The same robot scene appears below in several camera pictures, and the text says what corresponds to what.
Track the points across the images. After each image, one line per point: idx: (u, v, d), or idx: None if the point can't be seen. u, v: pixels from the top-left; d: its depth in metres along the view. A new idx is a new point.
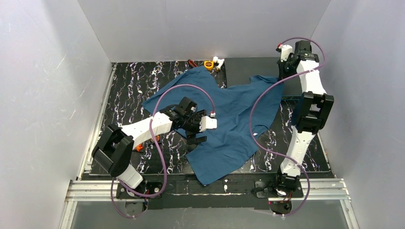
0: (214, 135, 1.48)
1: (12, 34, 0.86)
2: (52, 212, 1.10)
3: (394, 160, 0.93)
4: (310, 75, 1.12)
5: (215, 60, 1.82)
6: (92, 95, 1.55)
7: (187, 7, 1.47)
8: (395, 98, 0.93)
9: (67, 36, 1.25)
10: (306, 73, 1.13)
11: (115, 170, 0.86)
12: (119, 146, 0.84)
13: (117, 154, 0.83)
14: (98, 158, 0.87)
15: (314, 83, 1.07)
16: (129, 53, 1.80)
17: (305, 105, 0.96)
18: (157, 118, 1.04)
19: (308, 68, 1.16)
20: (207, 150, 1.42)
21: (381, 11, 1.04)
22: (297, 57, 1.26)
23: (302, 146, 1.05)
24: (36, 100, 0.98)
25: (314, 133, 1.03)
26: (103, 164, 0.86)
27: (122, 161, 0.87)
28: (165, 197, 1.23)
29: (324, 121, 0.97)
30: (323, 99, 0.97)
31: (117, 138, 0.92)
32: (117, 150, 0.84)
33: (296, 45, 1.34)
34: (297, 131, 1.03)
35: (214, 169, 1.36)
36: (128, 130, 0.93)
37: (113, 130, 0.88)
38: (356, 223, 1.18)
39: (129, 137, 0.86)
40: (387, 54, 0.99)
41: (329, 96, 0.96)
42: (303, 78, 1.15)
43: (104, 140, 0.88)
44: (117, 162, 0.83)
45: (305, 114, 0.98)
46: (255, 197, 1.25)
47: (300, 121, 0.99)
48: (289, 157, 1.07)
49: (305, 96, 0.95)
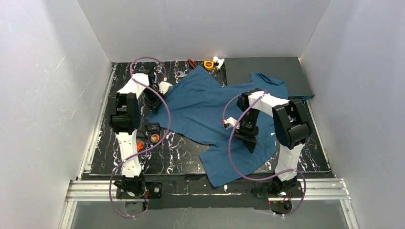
0: (227, 138, 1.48)
1: (11, 34, 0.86)
2: (52, 212, 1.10)
3: (394, 159, 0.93)
4: (265, 98, 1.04)
5: (215, 60, 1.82)
6: (92, 95, 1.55)
7: (187, 7, 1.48)
8: (395, 98, 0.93)
9: (68, 37, 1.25)
10: (260, 99, 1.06)
11: (135, 121, 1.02)
12: (130, 102, 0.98)
13: (132, 108, 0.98)
14: (116, 124, 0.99)
15: (274, 101, 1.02)
16: (128, 52, 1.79)
17: (283, 117, 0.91)
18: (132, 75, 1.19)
19: (258, 95, 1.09)
20: (221, 152, 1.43)
21: (381, 11, 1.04)
22: (243, 98, 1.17)
23: (296, 156, 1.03)
24: (36, 100, 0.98)
25: (304, 142, 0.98)
26: (124, 126, 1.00)
27: (137, 113, 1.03)
28: (165, 197, 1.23)
29: (310, 125, 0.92)
30: (292, 107, 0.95)
31: (120, 102, 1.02)
32: (129, 107, 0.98)
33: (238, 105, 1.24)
34: (290, 148, 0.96)
35: (227, 171, 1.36)
36: (124, 91, 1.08)
37: (116, 96, 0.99)
38: (356, 222, 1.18)
39: (131, 94, 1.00)
40: (386, 54, 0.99)
41: (296, 100, 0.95)
42: (262, 105, 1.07)
43: (113, 108, 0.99)
44: (134, 114, 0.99)
45: (290, 126, 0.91)
46: (255, 197, 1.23)
47: (292, 138, 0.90)
48: (286, 170, 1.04)
49: (276, 109, 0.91)
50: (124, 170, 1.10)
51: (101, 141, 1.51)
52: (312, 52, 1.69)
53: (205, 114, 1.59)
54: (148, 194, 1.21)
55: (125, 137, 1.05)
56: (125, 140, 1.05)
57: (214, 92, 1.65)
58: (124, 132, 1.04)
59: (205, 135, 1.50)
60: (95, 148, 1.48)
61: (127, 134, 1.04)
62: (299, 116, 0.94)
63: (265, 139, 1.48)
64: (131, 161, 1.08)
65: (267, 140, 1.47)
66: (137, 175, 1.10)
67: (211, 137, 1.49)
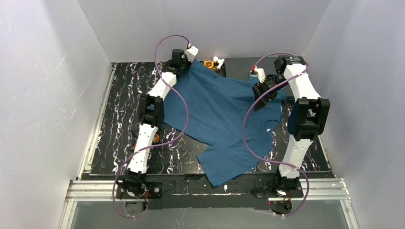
0: (224, 136, 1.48)
1: (12, 34, 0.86)
2: (52, 212, 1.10)
3: (394, 159, 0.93)
4: (300, 79, 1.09)
5: (215, 60, 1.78)
6: (92, 95, 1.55)
7: (187, 7, 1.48)
8: (395, 98, 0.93)
9: (67, 37, 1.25)
10: (296, 78, 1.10)
11: (160, 119, 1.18)
12: (155, 105, 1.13)
13: (158, 110, 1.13)
14: (143, 119, 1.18)
15: (305, 88, 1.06)
16: (128, 53, 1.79)
17: (303, 112, 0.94)
18: (164, 77, 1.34)
19: (296, 73, 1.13)
20: (218, 150, 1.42)
21: (380, 11, 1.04)
22: (282, 61, 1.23)
23: (301, 151, 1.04)
24: (36, 100, 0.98)
25: (312, 139, 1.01)
26: (150, 120, 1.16)
27: (162, 113, 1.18)
28: (165, 198, 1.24)
29: (322, 127, 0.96)
30: (317, 103, 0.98)
31: (149, 102, 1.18)
32: (155, 108, 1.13)
33: (276, 61, 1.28)
34: (294, 139, 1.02)
35: (225, 169, 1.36)
36: (154, 93, 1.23)
37: (145, 96, 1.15)
38: (356, 222, 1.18)
39: (158, 98, 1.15)
40: (386, 54, 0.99)
41: (325, 99, 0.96)
42: (294, 84, 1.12)
43: (143, 106, 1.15)
44: (159, 114, 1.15)
45: (303, 119, 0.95)
46: (255, 197, 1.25)
47: (299, 130, 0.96)
48: (287, 163, 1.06)
49: (300, 102, 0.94)
50: (131, 163, 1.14)
51: (101, 141, 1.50)
52: (312, 52, 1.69)
53: (199, 112, 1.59)
54: (148, 194, 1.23)
55: (147, 130, 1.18)
56: (145, 132, 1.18)
57: (210, 90, 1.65)
58: (148, 125, 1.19)
59: (202, 132, 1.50)
60: (95, 148, 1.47)
61: (150, 127, 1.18)
62: (318, 115, 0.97)
63: (261, 135, 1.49)
64: (142, 155, 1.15)
65: (264, 137, 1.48)
66: (142, 171, 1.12)
67: (209, 136, 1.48)
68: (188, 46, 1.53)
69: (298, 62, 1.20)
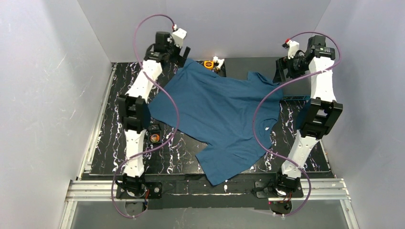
0: (224, 135, 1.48)
1: (12, 35, 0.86)
2: (52, 212, 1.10)
3: (394, 159, 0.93)
4: (321, 77, 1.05)
5: (215, 60, 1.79)
6: (92, 95, 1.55)
7: (187, 7, 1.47)
8: (395, 98, 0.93)
9: (67, 37, 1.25)
10: (318, 74, 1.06)
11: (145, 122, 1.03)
12: (137, 108, 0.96)
13: (140, 113, 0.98)
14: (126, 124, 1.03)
15: (324, 86, 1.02)
16: (128, 53, 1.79)
17: (312, 112, 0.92)
18: (145, 68, 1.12)
19: (321, 68, 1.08)
20: (218, 149, 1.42)
21: (381, 11, 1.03)
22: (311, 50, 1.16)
23: (304, 150, 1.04)
24: (36, 100, 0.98)
25: (318, 138, 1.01)
26: (133, 125, 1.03)
27: (147, 114, 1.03)
28: (165, 197, 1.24)
29: (329, 129, 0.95)
30: (330, 106, 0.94)
31: (130, 103, 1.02)
32: (138, 111, 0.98)
33: (310, 41, 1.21)
34: (301, 135, 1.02)
35: (225, 168, 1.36)
36: (133, 91, 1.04)
37: (125, 98, 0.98)
38: (356, 222, 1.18)
39: (140, 99, 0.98)
40: (386, 54, 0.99)
41: (338, 104, 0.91)
42: (314, 80, 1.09)
43: (122, 109, 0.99)
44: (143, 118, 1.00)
45: (311, 119, 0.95)
46: (255, 197, 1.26)
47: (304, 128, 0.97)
48: (291, 160, 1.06)
49: (312, 103, 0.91)
50: (126, 168, 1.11)
51: (101, 141, 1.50)
52: None
53: (199, 111, 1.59)
54: (148, 194, 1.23)
55: (133, 135, 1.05)
56: (133, 139, 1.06)
57: (209, 88, 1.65)
58: (133, 130, 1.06)
59: (201, 131, 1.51)
60: (95, 148, 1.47)
61: (136, 132, 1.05)
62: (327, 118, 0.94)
63: (260, 133, 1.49)
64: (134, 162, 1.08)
65: (264, 137, 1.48)
66: (138, 175, 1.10)
67: (208, 135, 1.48)
68: (174, 27, 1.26)
69: (327, 56, 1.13)
